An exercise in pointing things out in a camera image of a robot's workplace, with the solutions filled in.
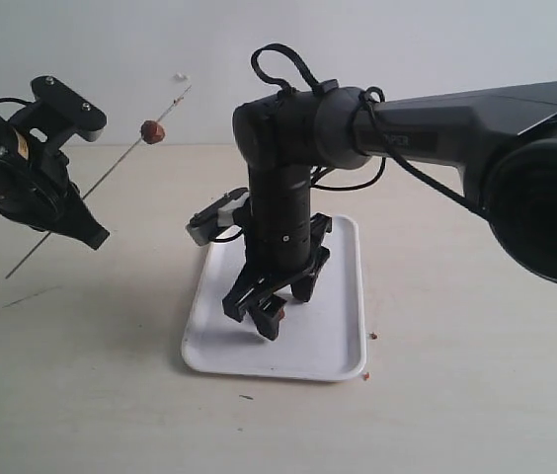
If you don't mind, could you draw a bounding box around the white rectangular plastic tray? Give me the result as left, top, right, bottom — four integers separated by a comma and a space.
181, 214, 367, 382

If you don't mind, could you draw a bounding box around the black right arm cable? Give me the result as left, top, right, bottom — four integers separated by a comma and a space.
250, 43, 490, 221

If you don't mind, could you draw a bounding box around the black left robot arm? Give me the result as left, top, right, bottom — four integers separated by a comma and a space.
0, 75, 110, 249

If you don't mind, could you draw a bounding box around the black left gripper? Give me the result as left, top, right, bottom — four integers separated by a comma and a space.
0, 101, 110, 250

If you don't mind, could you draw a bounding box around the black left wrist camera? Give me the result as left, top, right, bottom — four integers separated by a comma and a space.
31, 75, 108, 142

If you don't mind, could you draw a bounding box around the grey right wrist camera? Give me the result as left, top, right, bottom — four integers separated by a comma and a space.
186, 187, 251, 247

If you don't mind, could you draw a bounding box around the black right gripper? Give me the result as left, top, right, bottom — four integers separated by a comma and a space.
222, 213, 333, 341

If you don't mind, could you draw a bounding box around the thin metal skewer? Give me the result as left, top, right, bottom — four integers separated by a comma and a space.
4, 83, 193, 279

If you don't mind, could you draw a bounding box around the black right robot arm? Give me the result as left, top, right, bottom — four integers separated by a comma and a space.
222, 81, 557, 340

